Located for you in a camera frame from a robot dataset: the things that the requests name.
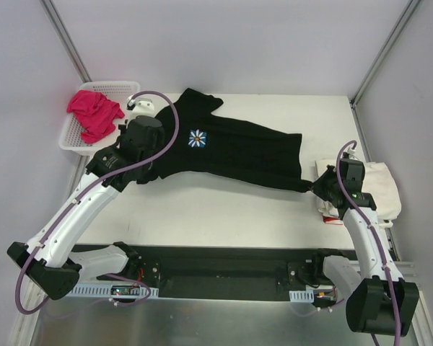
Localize black t shirt daisy logo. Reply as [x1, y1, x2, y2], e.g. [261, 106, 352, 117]
[140, 88, 312, 193]

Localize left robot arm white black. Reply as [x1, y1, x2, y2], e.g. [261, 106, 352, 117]
[6, 115, 165, 300]

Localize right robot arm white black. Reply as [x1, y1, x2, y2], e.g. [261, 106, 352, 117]
[310, 159, 419, 341]

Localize red white folded shirt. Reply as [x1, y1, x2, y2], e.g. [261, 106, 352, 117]
[323, 216, 343, 226]

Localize folded white t shirt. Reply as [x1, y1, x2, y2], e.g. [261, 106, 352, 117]
[315, 159, 402, 229]

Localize pink t shirt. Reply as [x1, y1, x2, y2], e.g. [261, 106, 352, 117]
[66, 90, 125, 144]

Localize white plastic basket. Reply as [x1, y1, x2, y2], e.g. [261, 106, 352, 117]
[59, 81, 140, 156]

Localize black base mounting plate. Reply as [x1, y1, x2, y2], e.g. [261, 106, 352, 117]
[115, 246, 357, 302]

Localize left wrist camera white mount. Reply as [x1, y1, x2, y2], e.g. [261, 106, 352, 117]
[126, 97, 156, 118]

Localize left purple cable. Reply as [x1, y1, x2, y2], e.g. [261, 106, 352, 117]
[14, 89, 181, 320]

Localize purple cable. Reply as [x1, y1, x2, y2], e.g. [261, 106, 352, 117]
[292, 140, 401, 346]
[14, 89, 181, 320]

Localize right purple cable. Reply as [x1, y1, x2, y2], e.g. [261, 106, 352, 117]
[292, 140, 401, 346]

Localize aluminium rail extrusion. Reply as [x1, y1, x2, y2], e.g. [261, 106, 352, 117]
[353, 261, 418, 278]

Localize right white cable duct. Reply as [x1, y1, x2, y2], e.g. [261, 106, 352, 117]
[289, 290, 315, 303]

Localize white cable duct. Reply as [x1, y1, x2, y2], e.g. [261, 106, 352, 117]
[66, 283, 159, 300]
[289, 290, 315, 303]

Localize left white cable duct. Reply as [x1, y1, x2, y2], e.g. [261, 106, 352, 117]
[66, 283, 159, 300]

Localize left aluminium frame post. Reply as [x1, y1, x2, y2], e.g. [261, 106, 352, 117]
[39, 0, 92, 83]

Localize aluminium frame post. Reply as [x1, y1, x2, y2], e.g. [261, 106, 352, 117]
[349, 0, 423, 107]
[39, 0, 92, 83]

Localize right aluminium frame post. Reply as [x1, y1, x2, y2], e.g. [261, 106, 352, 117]
[349, 0, 423, 107]

